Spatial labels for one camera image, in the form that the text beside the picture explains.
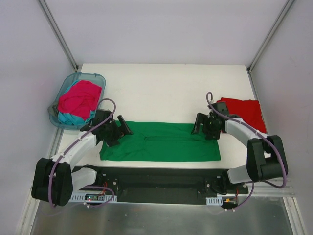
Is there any green t shirt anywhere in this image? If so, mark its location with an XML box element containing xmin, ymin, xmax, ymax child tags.
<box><xmin>99</xmin><ymin>121</ymin><xmax>221</xmax><ymax>162</ymax></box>

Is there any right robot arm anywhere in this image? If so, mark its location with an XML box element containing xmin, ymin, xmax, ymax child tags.
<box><xmin>191</xmin><ymin>102</ymin><xmax>288</xmax><ymax>194</ymax></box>

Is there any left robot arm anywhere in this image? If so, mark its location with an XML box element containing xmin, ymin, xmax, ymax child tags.
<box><xmin>31</xmin><ymin>109</ymin><xmax>133</xmax><ymax>207</ymax></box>

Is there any folded red t shirt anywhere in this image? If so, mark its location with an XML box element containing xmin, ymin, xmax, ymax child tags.
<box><xmin>217</xmin><ymin>97</ymin><xmax>267</xmax><ymax>133</ymax></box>

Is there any teal t shirt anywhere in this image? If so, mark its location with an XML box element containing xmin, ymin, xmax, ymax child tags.
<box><xmin>57</xmin><ymin>79</ymin><xmax>96</xmax><ymax>126</ymax></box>

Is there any pink t shirt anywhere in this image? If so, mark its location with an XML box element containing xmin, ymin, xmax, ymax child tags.
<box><xmin>57</xmin><ymin>80</ymin><xmax>102</xmax><ymax>121</ymax></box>

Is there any blue plastic bin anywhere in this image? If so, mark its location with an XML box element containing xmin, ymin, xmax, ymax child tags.
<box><xmin>49</xmin><ymin>72</ymin><xmax>106</xmax><ymax>130</ymax></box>

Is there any grey t shirt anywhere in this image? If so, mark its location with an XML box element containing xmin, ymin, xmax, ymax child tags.
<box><xmin>47</xmin><ymin>102</ymin><xmax>59</xmax><ymax>117</ymax></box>

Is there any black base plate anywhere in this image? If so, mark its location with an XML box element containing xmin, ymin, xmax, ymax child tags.
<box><xmin>84</xmin><ymin>165</ymin><xmax>248</xmax><ymax>205</ymax></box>

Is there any left white cable duct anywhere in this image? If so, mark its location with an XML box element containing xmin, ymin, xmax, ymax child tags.
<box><xmin>69</xmin><ymin>192</ymin><xmax>117</xmax><ymax>204</ymax></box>

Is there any white cable duct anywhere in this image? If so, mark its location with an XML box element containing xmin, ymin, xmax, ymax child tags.
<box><xmin>69</xmin><ymin>192</ymin><xmax>117</xmax><ymax>204</ymax></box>
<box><xmin>205</xmin><ymin>196</ymin><xmax>223</xmax><ymax>206</ymax></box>

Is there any right white cable duct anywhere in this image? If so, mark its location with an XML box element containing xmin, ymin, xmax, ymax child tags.
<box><xmin>205</xmin><ymin>196</ymin><xmax>223</xmax><ymax>206</ymax></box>

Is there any aluminium frame rail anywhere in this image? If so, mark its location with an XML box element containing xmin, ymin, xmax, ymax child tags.
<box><xmin>31</xmin><ymin>172</ymin><xmax>293</xmax><ymax>196</ymax></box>

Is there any left corner aluminium post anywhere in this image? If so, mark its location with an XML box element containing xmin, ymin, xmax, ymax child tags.
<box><xmin>37</xmin><ymin>0</ymin><xmax>79</xmax><ymax>72</ymax></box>

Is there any corner aluminium post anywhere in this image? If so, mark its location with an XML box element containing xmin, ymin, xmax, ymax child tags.
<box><xmin>247</xmin><ymin>0</ymin><xmax>296</xmax><ymax>74</ymax></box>
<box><xmin>37</xmin><ymin>0</ymin><xmax>79</xmax><ymax>72</ymax></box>

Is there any right corner aluminium post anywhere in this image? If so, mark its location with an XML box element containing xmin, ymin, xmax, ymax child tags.
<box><xmin>247</xmin><ymin>0</ymin><xmax>296</xmax><ymax>74</ymax></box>

